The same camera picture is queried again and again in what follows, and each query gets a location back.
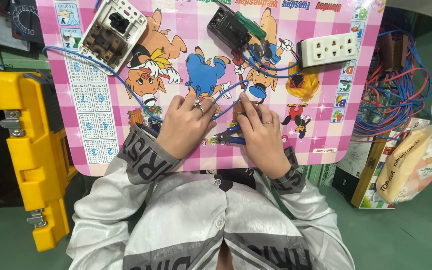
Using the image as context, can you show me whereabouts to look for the person's right hand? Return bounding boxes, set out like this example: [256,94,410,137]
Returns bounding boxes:
[237,92,292,179]

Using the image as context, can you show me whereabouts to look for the person's left hand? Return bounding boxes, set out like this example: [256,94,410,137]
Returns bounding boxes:
[156,95,219,161]

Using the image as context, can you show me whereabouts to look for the small brown electrical part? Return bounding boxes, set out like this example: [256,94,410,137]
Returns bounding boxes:
[232,100,259,125]

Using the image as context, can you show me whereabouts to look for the short blue wire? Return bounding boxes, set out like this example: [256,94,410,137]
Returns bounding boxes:
[210,79,250,122]

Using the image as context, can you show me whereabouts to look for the pink checked cartoon lap desk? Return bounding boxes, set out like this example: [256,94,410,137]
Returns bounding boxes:
[36,0,387,177]

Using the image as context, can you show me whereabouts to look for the silver satin jacket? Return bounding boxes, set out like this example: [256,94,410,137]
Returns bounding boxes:
[66,123,356,270]

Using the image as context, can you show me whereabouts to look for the black circuit breaker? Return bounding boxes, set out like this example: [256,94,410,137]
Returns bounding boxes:
[207,7,253,54]

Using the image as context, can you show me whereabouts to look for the white triple power socket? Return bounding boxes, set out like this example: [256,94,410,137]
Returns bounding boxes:
[297,32,359,70]

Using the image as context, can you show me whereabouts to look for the beige tissue packet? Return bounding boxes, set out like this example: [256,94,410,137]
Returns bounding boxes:
[375,105,432,205]

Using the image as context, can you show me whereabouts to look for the yellow black toolbox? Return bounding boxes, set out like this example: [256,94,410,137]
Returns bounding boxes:
[0,70,79,253]

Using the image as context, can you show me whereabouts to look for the brown wooden blocks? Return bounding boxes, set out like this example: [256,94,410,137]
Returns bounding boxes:
[379,33,410,73]

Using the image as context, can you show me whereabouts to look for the black multimeter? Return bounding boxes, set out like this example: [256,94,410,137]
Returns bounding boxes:
[10,0,45,44]

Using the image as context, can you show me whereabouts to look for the white paper sheet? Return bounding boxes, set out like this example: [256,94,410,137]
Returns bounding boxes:
[0,10,30,52]

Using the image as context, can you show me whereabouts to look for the blue handled cutting pliers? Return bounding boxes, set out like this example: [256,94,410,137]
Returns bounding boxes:
[212,123,247,146]

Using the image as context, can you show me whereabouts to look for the long blue wire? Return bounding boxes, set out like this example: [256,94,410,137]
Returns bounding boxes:
[43,46,163,124]

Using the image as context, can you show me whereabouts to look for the red wire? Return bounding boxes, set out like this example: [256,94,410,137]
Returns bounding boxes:
[278,38,301,61]

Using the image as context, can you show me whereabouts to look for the green handled screwdriver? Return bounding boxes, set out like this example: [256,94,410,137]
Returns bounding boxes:
[216,0,268,41]

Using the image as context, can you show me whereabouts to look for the white switch plate brown parts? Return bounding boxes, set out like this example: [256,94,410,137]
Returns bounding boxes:
[78,0,148,76]

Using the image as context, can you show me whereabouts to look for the tangle of red blue wires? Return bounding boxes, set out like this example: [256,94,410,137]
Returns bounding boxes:
[352,29,432,142]

